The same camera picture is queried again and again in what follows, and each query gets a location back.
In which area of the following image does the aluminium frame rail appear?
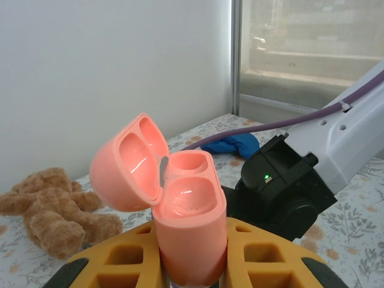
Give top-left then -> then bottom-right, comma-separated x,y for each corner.
239,93 -> 337,115

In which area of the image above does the aluminium frame post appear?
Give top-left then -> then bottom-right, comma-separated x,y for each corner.
230,0 -> 243,116

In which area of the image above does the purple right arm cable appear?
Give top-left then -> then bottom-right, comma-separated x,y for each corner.
182,70 -> 384,151

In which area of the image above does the floral patterned tablecloth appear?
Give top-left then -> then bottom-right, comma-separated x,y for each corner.
0,112 -> 384,288

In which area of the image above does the blue cloth pouch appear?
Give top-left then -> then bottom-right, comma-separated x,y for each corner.
200,133 -> 260,159

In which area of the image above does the pink earbud charging case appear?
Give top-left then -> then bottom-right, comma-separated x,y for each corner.
89,113 -> 228,286

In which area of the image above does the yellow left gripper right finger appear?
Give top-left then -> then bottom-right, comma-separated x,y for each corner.
223,216 -> 346,288

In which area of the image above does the brown teddy bear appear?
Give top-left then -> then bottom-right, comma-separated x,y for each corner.
0,167 -> 124,260

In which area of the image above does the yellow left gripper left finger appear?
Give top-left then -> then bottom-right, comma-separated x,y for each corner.
61,221 -> 166,288

